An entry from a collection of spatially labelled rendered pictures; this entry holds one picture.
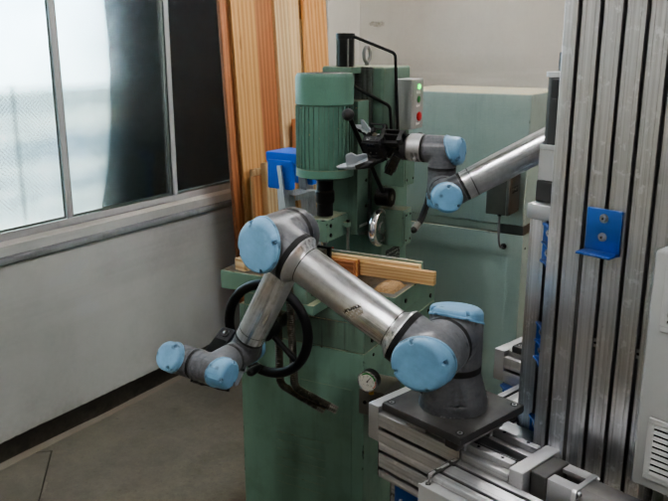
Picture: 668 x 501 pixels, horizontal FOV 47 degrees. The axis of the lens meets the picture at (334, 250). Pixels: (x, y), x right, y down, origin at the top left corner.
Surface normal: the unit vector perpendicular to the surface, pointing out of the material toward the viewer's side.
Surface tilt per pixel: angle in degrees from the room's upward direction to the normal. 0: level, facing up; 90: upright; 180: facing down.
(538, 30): 90
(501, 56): 90
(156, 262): 90
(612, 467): 90
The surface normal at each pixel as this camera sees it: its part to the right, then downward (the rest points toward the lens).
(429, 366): -0.39, 0.29
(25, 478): 0.00, -0.97
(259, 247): -0.59, 0.14
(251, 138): 0.83, 0.08
